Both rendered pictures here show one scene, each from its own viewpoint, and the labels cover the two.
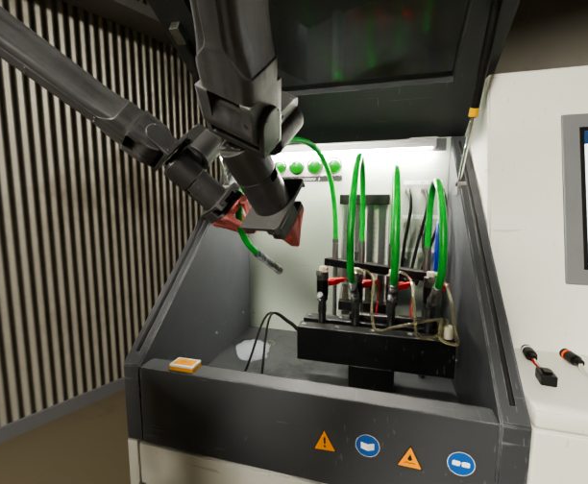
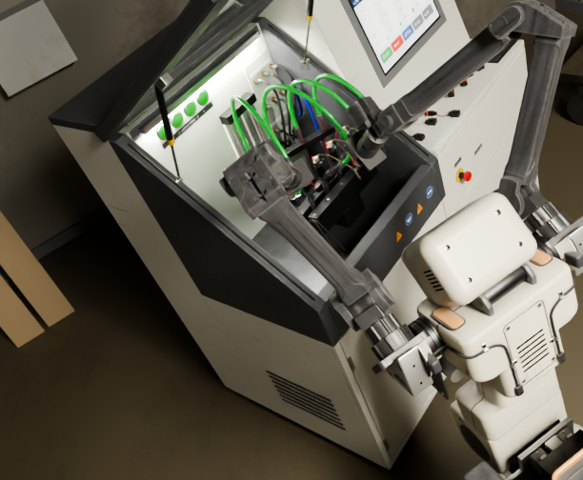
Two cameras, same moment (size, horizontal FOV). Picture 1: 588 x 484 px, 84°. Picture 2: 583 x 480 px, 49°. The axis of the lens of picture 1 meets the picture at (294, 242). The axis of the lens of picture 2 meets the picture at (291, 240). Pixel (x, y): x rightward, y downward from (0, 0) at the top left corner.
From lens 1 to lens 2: 164 cm
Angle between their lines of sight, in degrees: 57
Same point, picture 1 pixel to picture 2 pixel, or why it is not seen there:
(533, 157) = (341, 28)
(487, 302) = not seen: hidden behind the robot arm
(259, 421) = (378, 257)
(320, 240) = (222, 165)
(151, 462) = (348, 342)
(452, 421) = (423, 179)
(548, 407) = (436, 146)
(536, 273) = (373, 91)
